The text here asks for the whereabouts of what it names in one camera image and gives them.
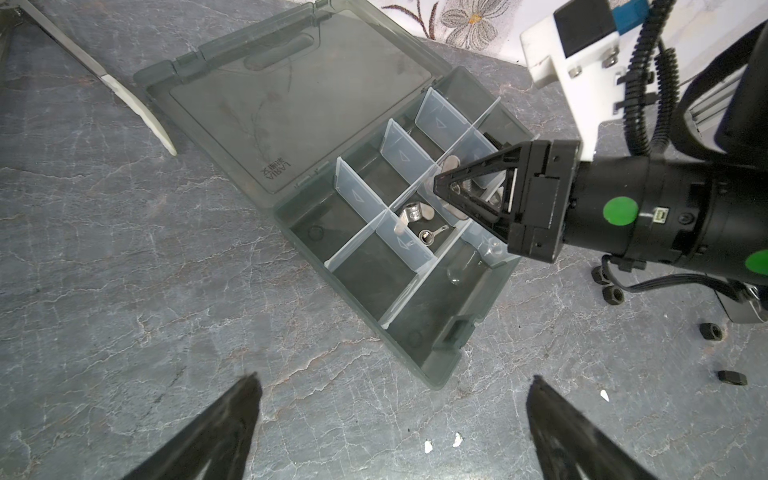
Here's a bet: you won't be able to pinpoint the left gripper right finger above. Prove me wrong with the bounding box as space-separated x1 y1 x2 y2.
526 375 654 479

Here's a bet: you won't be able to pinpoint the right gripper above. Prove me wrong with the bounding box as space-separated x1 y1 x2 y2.
433 141 720 267

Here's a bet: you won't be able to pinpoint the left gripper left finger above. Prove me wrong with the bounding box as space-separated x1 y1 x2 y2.
125 373 263 479

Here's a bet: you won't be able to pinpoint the silver wing nut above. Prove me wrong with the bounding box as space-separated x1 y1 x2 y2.
394 202 435 235
418 225 450 246
440 155 461 183

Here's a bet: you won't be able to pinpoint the black hex nut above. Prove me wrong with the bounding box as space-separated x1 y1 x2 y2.
716 370 748 386
699 322 724 341
602 285 625 306
591 266 611 286

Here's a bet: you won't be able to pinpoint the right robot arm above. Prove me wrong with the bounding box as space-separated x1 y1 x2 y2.
433 1 767 305

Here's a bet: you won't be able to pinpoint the green compartment organizer box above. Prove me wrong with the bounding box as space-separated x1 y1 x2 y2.
135 1 531 389

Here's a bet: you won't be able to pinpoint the small tray with tools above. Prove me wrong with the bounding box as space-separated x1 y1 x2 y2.
716 284 767 324

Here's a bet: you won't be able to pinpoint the metal kitchen tongs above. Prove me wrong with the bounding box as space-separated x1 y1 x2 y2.
1 0 177 156

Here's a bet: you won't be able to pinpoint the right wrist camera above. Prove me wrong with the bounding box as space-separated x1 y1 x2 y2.
520 0 650 161

